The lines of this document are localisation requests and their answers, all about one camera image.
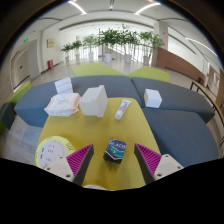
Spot row of potted plants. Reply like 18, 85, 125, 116
60, 23, 165, 66

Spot wooden bench with black frame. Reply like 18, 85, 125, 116
189, 79, 224, 134

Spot green bench seat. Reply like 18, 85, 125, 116
0, 80, 33, 134

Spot long grey sofa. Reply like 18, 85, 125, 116
13, 75, 144, 128

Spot dark grey ottoman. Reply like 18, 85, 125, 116
0, 101, 16, 130

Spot grey sofa block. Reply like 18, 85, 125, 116
130, 77, 216, 124
141, 107, 220, 168

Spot green sofa block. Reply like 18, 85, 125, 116
70, 62, 126, 78
128, 65, 171, 83

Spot small white cube box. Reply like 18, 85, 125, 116
143, 88, 163, 109

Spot white tube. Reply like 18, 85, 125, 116
114, 98, 132, 121

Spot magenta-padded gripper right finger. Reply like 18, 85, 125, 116
133, 143, 184, 185

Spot stack of white tissue packs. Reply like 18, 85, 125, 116
54, 77, 74, 95

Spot charger block with blue print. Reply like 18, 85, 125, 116
103, 138, 128, 164

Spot white wet wipes pack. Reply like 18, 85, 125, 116
43, 92, 82, 117

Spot ceiling light strips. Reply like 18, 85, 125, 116
67, 0, 218, 58

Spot tall white box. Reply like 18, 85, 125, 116
78, 84, 109, 118

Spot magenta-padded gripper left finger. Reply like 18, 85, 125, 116
43, 143, 95, 187

